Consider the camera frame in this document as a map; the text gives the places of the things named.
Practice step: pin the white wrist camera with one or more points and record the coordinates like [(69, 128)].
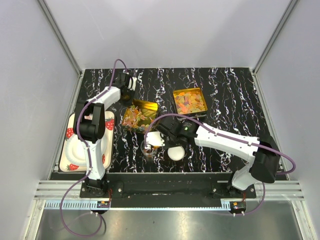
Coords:
[(154, 139), (132, 83)]

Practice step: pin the gold tin with gummies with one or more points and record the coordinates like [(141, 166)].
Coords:
[(190, 102)]

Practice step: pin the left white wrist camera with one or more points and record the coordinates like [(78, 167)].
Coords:
[(132, 83)]

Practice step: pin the aluminium frame post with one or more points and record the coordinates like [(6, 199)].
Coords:
[(59, 36), (275, 34)]

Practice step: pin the right aluminium frame post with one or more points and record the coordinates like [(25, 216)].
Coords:
[(275, 34)]

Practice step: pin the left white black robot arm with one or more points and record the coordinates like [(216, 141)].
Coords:
[(89, 120)]

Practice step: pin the aluminium rail base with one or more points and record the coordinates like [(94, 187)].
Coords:
[(60, 195)]

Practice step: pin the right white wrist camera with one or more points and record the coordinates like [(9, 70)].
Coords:
[(154, 139)]

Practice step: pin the left aluminium frame post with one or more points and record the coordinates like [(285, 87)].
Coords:
[(59, 36)]

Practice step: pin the clear plastic jar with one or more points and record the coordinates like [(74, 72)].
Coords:
[(148, 152)]

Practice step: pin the strawberry pattern tray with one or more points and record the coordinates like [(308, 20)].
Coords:
[(106, 145)]

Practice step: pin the black marble pattern mat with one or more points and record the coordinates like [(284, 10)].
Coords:
[(233, 105)]

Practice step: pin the gold tin with lollipops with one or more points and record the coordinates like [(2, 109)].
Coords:
[(138, 117)]

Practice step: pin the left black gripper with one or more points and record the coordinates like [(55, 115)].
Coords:
[(130, 102)]

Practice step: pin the white jar lid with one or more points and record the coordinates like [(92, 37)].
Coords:
[(176, 153)]

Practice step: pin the small clear cup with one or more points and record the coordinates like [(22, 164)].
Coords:
[(88, 117)]

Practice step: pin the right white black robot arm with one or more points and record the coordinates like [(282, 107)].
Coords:
[(260, 153)]

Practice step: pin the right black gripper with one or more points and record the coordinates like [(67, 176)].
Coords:
[(166, 145)]

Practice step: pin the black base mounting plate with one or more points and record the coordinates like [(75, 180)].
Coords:
[(161, 183)]

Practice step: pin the white paper plate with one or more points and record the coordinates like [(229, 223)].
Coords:
[(74, 151)]

